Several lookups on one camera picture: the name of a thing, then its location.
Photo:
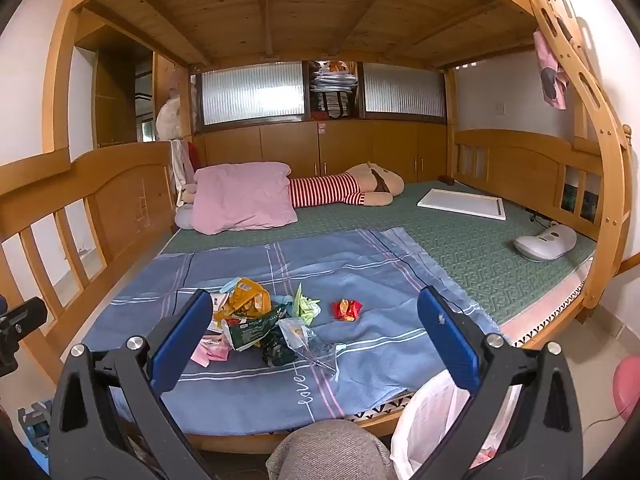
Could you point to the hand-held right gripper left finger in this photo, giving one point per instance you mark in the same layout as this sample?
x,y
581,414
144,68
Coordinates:
x,y
182,340

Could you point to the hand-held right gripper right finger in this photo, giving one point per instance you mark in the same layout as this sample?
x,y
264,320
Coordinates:
x,y
447,340

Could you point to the pink wrapper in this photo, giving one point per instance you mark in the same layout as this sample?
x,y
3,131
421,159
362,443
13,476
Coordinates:
x,y
207,352

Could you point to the green snack packet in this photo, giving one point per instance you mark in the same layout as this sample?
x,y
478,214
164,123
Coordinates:
x,y
250,332

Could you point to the yellow snack packet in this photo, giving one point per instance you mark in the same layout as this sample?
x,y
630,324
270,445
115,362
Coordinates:
x,y
247,300

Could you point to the white bin with bag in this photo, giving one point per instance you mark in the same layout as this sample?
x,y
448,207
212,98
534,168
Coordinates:
x,y
425,425

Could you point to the dark green packet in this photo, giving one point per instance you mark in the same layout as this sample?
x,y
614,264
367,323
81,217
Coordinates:
x,y
275,352

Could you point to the blue face mask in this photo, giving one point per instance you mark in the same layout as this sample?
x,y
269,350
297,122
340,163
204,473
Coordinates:
x,y
281,301

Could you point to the red candy wrapper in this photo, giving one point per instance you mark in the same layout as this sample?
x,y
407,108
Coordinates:
x,y
345,308

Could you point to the clear plastic wrapper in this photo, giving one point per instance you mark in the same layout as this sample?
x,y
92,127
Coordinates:
x,y
295,332

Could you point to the green patterned bed mat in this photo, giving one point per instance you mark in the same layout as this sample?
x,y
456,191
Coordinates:
x,y
475,260

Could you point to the blue checked bed sheet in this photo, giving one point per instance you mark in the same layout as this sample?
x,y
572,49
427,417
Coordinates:
x,y
350,270

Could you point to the white guitar-shaped device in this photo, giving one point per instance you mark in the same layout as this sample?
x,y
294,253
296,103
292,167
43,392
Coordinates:
x,y
542,245

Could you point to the white flat board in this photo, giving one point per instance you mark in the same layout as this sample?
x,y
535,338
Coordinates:
x,y
460,204

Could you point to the pink pillow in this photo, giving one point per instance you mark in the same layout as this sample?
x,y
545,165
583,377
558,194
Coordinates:
x,y
240,200

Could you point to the wooden bunk bed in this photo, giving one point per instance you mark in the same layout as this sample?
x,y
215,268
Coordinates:
x,y
125,200

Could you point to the person's grey trouser leg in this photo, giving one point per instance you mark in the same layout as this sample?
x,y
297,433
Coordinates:
x,y
330,450

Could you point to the white and red clothes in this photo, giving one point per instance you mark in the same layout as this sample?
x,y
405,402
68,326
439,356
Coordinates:
x,y
182,170

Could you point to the pink floor stand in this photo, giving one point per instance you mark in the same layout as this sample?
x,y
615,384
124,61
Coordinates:
x,y
629,390

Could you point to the striped plush toy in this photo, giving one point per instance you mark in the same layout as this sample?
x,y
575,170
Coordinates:
x,y
325,187

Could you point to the white plush toy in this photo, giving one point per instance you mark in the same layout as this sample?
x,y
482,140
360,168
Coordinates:
x,y
170,120

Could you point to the wooden bed ladder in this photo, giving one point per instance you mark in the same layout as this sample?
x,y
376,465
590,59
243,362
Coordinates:
x,y
611,185

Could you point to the ribbed glass sliding panel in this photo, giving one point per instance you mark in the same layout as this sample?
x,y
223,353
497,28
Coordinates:
x,y
250,92
402,90

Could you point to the cluttered shelf items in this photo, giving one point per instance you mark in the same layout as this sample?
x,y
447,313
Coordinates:
x,y
332,90

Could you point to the pink hanging cloth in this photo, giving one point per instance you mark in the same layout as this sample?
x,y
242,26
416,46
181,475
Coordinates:
x,y
550,75

